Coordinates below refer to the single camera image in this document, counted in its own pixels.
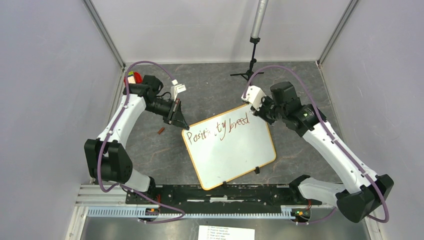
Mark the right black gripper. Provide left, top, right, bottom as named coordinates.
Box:
left=250, top=94, right=287, bottom=125

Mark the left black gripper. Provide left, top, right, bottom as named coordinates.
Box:
left=144, top=97, right=190, bottom=131

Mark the yellow framed whiteboard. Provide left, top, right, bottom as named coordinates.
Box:
left=181, top=105, right=277, bottom=191

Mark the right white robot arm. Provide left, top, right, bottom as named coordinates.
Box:
left=241, top=81, right=394, bottom=223

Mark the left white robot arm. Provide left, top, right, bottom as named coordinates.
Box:
left=84, top=71, right=190, bottom=204

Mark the black tripod stand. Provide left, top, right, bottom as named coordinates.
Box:
left=230, top=37, right=265, bottom=88

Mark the red toy with block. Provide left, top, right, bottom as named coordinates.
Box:
left=123, top=71, right=143, bottom=84

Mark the grey metal pole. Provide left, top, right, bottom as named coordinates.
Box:
left=250, top=0, right=269, bottom=44

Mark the white paper sheet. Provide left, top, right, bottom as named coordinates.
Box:
left=197, top=225, right=256, bottom=240

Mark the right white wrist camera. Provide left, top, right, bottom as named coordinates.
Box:
left=241, top=85, right=267, bottom=111

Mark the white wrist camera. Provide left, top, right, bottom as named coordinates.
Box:
left=170, top=79, right=187, bottom=101
left=241, top=85, right=267, bottom=111

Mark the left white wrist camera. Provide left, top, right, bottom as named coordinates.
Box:
left=170, top=79, right=187, bottom=101

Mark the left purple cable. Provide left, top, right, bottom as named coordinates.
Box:
left=96, top=60, right=186, bottom=225

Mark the purple cable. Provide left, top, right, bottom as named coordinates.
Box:
left=242, top=64, right=390, bottom=226
left=96, top=60, right=186, bottom=225

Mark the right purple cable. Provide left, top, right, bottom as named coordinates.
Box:
left=242, top=64, right=390, bottom=226

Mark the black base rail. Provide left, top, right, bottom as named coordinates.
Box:
left=146, top=184, right=322, bottom=215

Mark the slotted cable duct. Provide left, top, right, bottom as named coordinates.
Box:
left=85, top=206, right=299, bottom=220

